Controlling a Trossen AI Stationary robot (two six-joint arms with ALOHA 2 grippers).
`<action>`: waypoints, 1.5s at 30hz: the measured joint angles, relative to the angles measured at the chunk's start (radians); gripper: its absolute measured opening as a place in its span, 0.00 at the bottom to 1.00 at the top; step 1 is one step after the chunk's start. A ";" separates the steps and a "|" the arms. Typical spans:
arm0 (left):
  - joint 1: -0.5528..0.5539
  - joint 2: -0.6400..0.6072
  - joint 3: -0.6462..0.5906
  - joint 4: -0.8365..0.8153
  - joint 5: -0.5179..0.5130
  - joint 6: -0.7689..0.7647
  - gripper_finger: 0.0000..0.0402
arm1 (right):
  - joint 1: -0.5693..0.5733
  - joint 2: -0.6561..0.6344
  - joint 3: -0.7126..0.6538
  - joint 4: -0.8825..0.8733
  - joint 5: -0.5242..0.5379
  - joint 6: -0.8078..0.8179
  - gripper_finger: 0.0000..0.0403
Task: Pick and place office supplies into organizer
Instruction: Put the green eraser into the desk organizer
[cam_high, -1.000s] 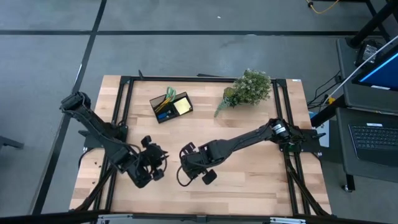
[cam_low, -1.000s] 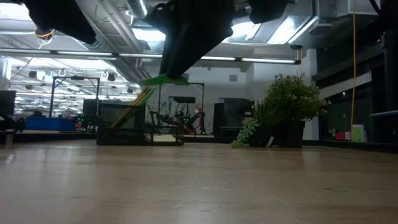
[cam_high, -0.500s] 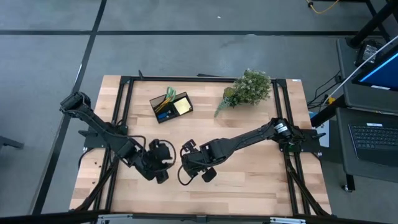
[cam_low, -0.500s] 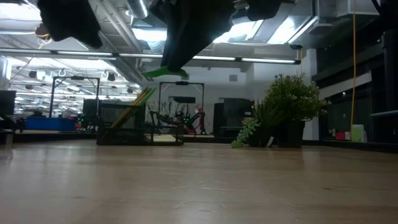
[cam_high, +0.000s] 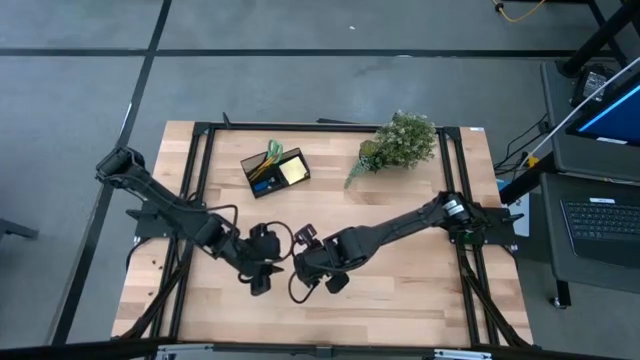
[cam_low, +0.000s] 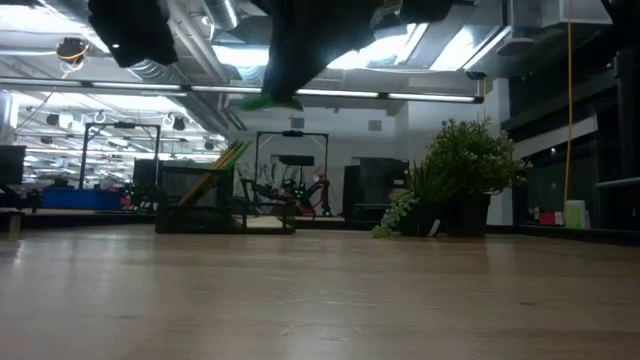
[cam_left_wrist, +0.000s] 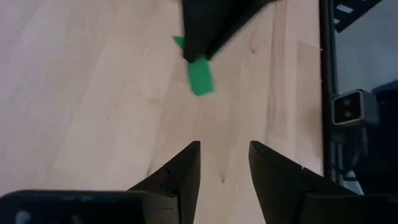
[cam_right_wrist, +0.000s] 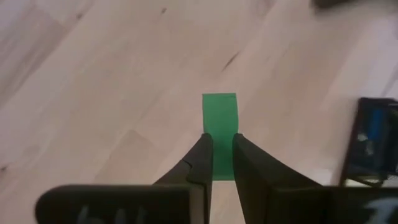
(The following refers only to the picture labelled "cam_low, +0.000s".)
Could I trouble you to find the black background station frame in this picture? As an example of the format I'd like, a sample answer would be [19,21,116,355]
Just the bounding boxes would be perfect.
[254,130,330,216]
[78,121,162,191]

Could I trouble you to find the green handled scissors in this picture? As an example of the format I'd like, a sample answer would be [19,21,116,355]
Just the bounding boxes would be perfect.
[219,139,253,174]

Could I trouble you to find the black ceiling device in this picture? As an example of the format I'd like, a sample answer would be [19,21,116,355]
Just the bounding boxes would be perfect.
[54,36,92,65]

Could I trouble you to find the blue storage bin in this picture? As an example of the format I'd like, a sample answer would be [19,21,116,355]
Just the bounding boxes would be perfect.
[40,186,123,212]

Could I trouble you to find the black mesh desk organizer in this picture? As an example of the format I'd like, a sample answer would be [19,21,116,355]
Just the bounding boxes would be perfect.
[155,164,297,236]

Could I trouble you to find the green and white box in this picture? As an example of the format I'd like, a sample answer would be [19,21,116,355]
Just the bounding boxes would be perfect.
[564,199,588,230]

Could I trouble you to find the silver ventilation duct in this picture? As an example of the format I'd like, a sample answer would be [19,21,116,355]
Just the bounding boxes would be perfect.
[202,0,241,31]

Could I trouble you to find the dark background monitor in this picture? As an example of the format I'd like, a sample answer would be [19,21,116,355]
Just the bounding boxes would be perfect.
[0,144,27,186]

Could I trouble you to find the green eraser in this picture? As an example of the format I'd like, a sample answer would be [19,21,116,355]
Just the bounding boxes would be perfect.
[238,93,305,113]

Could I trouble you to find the black aluminium table frame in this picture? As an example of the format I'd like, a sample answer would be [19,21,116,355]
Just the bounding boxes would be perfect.
[0,209,640,247]

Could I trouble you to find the bushy green potted plant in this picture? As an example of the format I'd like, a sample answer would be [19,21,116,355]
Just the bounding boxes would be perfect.
[426,117,534,238]

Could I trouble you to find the small trailing succulent plant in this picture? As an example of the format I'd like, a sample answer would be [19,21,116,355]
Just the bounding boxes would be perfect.
[370,162,451,240]

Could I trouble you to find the long ceiling light bar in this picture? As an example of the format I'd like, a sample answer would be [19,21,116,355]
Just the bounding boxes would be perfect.
[0,75,485,105]

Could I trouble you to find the black cabinet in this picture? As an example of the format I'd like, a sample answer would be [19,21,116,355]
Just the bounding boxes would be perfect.
[342,156,411,222]

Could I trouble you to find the pale patterned wall hanging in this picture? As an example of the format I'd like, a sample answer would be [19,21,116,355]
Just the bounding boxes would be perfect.
[249,159,303,201]

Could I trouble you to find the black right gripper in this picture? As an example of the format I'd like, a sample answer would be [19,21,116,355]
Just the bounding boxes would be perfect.
[262,0,389,99]

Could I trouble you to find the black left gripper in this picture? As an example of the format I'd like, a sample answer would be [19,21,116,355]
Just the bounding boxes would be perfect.
[87,0,180,70]

